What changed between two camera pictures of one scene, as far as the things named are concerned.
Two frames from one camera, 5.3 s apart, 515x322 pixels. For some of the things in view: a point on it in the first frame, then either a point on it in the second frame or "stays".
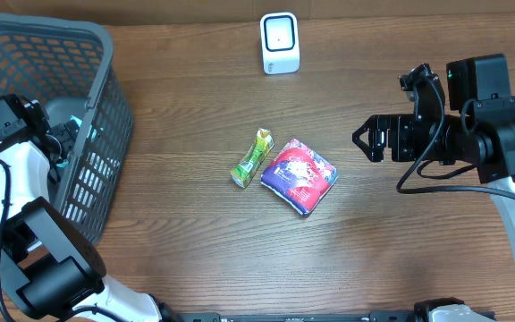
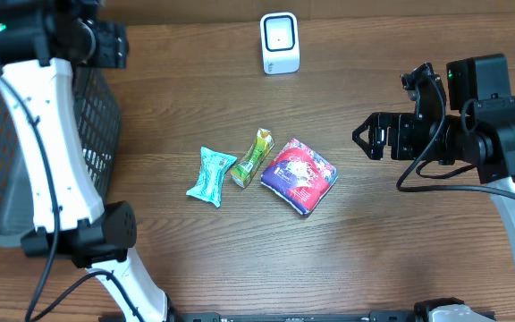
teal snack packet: x=93 y=135 -> x=214 y=166
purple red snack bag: x=299 y=176 stays
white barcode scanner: x=280 y=43 stays
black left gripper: x=71 y=127 -> x=111 y=43
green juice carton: x=243 y=172 stays
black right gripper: x=398 y=126 stays
